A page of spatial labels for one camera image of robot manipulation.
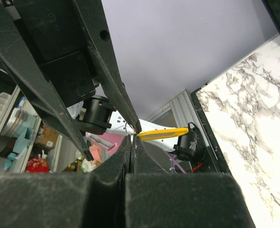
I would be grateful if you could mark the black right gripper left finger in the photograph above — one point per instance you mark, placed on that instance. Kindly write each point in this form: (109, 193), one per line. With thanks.
(68, 199)

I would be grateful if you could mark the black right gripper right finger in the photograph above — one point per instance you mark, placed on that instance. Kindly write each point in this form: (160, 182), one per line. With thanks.
(157, 199)

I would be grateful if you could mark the yellow plastic key tag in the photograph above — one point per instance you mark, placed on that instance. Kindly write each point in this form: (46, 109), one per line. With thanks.
(163, 134)

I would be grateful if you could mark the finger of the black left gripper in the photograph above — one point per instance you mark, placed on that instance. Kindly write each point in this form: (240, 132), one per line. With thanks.
(19, 63)
(91, 16)

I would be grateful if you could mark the pink plastic wedge block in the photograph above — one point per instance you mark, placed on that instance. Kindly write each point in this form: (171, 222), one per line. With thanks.
(104, 146)

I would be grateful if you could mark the white storage shelf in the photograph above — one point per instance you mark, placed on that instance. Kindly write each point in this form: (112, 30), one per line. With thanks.
(18, 121)

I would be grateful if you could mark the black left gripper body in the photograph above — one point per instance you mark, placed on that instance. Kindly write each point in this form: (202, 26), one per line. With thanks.
(54, 31)

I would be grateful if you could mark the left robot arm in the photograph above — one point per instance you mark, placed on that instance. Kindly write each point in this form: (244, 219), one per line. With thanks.
(102, 116)

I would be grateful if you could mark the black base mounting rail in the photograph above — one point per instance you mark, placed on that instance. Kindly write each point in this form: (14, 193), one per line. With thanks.
(217, 152)

